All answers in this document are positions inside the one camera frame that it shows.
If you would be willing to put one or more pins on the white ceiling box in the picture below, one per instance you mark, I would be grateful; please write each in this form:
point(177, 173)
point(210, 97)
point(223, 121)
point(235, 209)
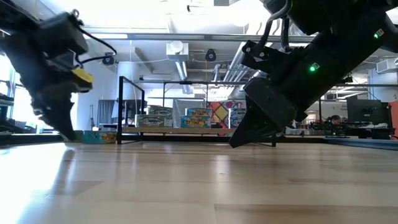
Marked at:
point(177, 51)

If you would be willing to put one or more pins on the white round column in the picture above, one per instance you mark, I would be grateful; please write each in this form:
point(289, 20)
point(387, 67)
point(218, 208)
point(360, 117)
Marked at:
point(132, 77)

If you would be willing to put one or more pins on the silver overhead rig beam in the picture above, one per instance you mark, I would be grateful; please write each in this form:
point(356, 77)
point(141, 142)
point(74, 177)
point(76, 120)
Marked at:
point(186, 37)

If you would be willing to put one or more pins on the orange panel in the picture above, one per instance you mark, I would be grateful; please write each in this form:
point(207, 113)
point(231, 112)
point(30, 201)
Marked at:
point(394, 119)

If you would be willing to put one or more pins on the teal yellowfin tuna can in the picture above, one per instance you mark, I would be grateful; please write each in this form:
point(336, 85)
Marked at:
point(199, 112)
point(195, 121)
point(99, 137)

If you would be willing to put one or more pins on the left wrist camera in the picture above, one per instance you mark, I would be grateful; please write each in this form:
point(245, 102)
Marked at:
point(63, 34)

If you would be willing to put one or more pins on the black hanging ceiling camera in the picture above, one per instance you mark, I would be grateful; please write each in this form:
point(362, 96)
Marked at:
point(108, 59)
point(211, 55)

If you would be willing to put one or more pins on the blue label tuna can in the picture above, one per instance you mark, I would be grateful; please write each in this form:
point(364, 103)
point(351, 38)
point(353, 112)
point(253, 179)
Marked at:
point(237, 112)
point(234, 122)

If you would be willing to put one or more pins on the green tuna can silver lid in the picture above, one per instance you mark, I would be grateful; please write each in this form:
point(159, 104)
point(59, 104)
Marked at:
point(152, 120)

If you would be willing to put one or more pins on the grey curtain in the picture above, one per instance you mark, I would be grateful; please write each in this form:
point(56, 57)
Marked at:
point(105, 112)

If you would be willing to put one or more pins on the colourful patchwork panel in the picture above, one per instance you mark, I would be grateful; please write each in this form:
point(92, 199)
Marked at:
point(220, 113)

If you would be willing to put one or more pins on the large bright window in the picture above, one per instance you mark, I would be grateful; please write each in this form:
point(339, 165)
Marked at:
point(17, 109)

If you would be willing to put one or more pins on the person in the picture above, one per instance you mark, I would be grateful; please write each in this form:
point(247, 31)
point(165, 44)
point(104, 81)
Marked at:
point(335, 119)

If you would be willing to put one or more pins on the black background monitor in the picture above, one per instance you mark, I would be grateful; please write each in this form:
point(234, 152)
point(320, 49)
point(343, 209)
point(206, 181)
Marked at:
point(367, 112)

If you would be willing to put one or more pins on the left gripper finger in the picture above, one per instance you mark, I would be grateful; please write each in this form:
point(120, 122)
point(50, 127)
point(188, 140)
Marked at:
point(63, 121)
point(42, 112)

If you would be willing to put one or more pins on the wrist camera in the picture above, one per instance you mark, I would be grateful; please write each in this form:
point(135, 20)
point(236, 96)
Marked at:
point(63, 34)
point(264, 57)

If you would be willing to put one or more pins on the white ceiling pipes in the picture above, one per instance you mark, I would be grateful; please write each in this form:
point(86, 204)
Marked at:
point(236, 62)

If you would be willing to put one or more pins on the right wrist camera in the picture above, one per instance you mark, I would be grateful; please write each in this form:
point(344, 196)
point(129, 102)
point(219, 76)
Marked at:
point(264, 57)

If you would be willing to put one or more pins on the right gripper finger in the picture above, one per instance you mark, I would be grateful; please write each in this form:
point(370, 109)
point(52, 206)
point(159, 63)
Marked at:
point(252, 130)

